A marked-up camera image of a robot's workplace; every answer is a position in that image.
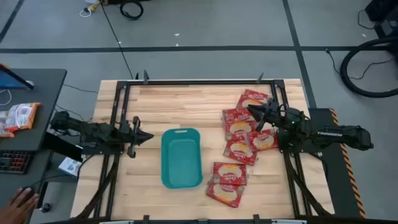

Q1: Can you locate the person's hand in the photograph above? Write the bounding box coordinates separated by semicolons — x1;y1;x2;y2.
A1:
0;187;40;224

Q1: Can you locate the long black floor cable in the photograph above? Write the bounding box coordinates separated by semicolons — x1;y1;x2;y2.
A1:
99;0;134;80

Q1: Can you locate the coiled black cable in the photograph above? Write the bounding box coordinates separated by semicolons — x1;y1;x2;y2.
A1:
119;0;144;21

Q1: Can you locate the orange snack bag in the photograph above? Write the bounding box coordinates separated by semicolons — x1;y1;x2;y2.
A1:
0;102;41;138

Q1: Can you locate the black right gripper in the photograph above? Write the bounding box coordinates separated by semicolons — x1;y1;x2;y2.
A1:
247;101;287;132

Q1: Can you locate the thin black floor cable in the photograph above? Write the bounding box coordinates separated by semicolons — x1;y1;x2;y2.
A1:
325;48;395;81

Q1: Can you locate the black equipment case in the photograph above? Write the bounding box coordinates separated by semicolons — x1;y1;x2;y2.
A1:
365;0;398;40

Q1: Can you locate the white desk cable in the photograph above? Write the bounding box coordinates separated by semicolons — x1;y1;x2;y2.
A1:
0;89;12;106

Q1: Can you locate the black desk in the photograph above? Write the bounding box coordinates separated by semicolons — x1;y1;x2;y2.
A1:
0;68;68;224

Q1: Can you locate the black aluminium table frame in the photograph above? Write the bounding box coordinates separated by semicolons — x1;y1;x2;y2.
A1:
93;79;330;220

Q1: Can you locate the white cable with yellow plug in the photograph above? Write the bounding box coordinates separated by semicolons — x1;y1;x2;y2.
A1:
79;0;102;18

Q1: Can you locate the small white box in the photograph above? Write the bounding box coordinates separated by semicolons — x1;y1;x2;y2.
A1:
58;156;82;177

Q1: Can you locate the black keyboard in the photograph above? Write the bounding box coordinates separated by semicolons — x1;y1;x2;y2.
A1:
0;151;34;175

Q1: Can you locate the thick black hose loop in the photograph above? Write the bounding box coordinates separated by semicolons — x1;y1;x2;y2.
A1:
339;36;398;99

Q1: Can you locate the teal plastic basket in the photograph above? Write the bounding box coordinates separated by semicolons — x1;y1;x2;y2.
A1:
160;128;205;190

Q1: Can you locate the red popcorn bag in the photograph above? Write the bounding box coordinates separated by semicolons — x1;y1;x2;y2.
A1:
224;120;259;142
221;107;256;124
243;88;273;103
247;127;280;153
205;182;246;208
235;94;265;110
222;139;259;167
212;161;248;187

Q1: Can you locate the black mat with hazard stripe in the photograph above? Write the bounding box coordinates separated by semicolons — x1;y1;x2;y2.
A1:
307;108;368;219

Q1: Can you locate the tilted computer screen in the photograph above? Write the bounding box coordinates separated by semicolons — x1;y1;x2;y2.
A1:
0;63;35;91

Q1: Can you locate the black cable bundle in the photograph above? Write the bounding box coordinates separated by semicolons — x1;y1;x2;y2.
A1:
76;154;121;219
284;152;331;217

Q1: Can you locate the black control box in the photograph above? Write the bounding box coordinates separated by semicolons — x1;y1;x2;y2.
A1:
42;132;84;162

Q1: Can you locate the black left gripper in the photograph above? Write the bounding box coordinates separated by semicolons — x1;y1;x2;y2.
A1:
120;116;155;159

